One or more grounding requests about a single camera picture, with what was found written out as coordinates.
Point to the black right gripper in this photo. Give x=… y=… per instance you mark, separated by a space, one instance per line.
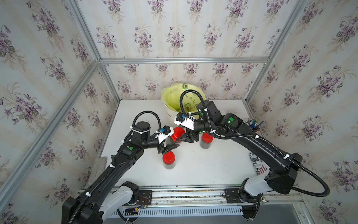
x=189 y=138

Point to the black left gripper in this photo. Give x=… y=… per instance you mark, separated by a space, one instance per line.
x=163 y=149

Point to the red jar lid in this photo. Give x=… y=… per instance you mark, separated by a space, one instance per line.
x=178 y=132

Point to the glass tea jar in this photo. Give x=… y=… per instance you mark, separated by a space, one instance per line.
x=169 y=140

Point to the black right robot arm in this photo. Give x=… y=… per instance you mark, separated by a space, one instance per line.
x=202 y=116

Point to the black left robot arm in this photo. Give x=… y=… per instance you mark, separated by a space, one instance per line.
x=117 y=168

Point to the left red lid jar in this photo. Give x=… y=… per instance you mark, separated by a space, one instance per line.
x=169 y=160

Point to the right red lid jar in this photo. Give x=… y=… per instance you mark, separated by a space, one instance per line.
x=206 y=141

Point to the white plastic trash bin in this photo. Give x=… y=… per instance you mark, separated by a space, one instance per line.
x=171 y=112

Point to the green avocado print bag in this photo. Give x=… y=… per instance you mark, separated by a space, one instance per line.
x=170 y=96

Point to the pens in cup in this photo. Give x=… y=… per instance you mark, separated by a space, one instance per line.
x=254 y=124

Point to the printed paper scrap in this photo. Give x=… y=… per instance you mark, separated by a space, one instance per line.
x=258 y=164

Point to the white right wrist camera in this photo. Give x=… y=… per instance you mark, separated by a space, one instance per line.
x=187 y=122

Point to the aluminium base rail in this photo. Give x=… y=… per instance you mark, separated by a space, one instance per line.
x=205 y=200

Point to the aluminium frame bars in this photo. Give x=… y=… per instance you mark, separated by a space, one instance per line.
x=56 y=52

